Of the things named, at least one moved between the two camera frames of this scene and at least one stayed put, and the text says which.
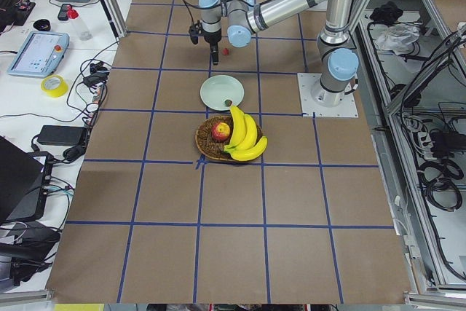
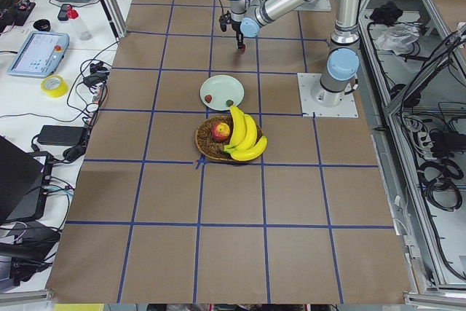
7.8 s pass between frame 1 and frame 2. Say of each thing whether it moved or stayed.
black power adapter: stayed
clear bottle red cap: stayed
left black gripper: moved
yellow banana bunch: stayed
